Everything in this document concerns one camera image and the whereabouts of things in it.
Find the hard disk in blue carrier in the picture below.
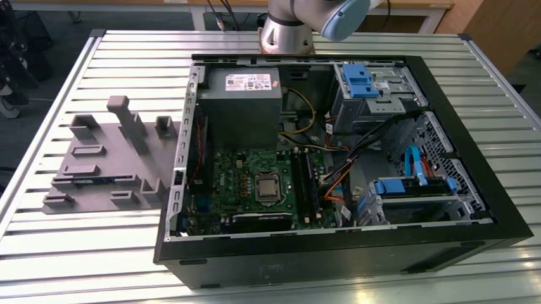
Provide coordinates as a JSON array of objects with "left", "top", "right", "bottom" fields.
[{"left": 374, "top": 177, "right": 457, "bottom": 197}]

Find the white framed wooden desk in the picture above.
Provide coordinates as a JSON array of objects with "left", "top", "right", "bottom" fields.
[{"left": 189, "top": 0, "right": 457, "bottom": 35}]

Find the blue plastic drive carrier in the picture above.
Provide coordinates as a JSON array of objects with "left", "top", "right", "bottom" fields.
[{"left": 342, "top": 63, "right": 379, "bottom": 99}]

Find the grey power supply unit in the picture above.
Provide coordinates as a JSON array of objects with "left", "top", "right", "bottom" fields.
[{"left": 197, "top": 67, "right": 283, "bottom": 149}]

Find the orange wire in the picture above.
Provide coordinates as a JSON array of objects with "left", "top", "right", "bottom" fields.
[{"left": 323, "top": 182, "right": 351, "bottom": 202}]

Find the silver CPU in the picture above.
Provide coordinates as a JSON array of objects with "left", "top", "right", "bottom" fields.
[{"left": 255, "top": 179, "right": 279, "bottom": 198}]

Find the grey parts rack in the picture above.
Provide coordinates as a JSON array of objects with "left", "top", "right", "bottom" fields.
[{"left": 41, "top": 94, "right": 183, "bottom": 215}]

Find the black cable bundle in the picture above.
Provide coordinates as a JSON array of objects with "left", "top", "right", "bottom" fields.
[{"left": 323, "top": 110, "right": 423, "bottom": 184}]

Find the black open PC case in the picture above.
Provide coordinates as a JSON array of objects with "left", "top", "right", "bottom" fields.
[{"left": 152, "top": 53, "right": 534, "bottom": 289}]

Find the metal drive cage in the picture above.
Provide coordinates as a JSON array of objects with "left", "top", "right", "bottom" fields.
[{"left": 331, "top": 63, "right": 427, "bottom": 134}]

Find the green motherboard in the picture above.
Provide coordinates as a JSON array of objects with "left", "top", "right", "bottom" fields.
[{"left": 187, "top": 148, "right": 339, "bottom": 235}]

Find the yellow wire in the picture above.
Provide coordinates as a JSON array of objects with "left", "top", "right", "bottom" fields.
[{"left": 278, "top": 88, "right": 318, "bottom": 137}]

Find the black graphics card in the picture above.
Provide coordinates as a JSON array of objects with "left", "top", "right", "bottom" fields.
[{"left": 219, "top": 212, "right": 294, "bottom": 234}]

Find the blue flat wire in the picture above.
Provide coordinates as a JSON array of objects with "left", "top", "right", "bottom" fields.
[{"left": 403, "top": 145, "right": 427, "bottom": 186}]

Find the metal disk bay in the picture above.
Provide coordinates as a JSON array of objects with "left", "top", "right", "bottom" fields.
[{"left": 354, "top": 177, "right": 491, "bottom": 225}]

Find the installed RAM stick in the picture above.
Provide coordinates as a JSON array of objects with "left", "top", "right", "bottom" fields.
[{"left": 306, "top": 151, "right": 320, "bottom": 219}]

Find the wooden cabinet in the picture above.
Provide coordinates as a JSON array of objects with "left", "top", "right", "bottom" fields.
[{"left": 438, "top": 0, "right": 541, "bottom": 86}]

